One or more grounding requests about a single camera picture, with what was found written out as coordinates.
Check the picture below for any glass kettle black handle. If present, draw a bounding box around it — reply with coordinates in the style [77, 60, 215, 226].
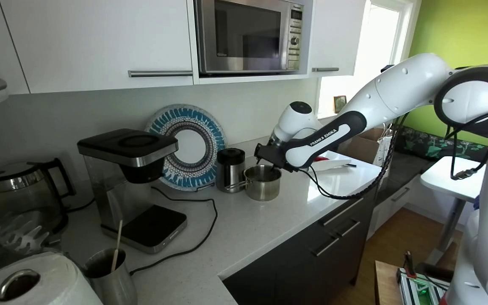
[0, 156, 77, 236]

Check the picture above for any black coffee machine power cable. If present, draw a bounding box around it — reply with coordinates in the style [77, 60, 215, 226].
[127, 185, 220, 278]

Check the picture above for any white green box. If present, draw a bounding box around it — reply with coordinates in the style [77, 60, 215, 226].
[394, 267, 454, 305]

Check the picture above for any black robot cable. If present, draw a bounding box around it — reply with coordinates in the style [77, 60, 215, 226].
[299, 107, 488, 202]

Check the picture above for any steel carafe black lid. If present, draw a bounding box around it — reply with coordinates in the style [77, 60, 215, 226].
[215, 148, 247, 195]

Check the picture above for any wooden stick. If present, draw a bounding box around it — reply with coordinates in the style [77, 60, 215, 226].
[110, 219, 125, 275]

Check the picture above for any black silver coffee machine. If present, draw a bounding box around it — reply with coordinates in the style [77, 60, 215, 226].
[76, 128, 189, 255]

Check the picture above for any wooden table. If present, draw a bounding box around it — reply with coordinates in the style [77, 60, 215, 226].
[374, 260, 427, 305]

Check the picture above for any steel utensil cup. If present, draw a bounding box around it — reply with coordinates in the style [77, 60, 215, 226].
[81, 246, 138, 305]

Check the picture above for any steel microwave oven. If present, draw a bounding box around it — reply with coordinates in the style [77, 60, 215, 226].
[193, 0, 315, 78]

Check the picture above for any grey base cabinet handle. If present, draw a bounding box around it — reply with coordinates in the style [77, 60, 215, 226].
[313, 219, 362, 260]
[391, 185, 411, 204]
[321, 199, 364, 228]

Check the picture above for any steel pot with handle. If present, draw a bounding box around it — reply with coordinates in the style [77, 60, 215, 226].
[244, 163, 283, 202]

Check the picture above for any white wall cabinet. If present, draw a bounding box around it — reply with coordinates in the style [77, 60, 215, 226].
[0, 0, 196, 95]

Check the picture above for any clear glass container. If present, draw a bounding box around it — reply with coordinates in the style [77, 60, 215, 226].
[0, 211, 62, 253]

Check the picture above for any dark base cabinet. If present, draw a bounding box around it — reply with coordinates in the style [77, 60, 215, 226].
[223, 184, 377, 305]

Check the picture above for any blue white patterned plate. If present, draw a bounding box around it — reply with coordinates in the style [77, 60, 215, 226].
[144, 104, 227, 194]

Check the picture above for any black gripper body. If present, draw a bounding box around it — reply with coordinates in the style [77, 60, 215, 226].
[262, 141, 291, 172]

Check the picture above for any white paper towel roll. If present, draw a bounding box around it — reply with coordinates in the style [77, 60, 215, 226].
[0, 251, 105, 305]

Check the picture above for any white desk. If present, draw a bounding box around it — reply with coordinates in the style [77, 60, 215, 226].
[418, 155, 486, 268]

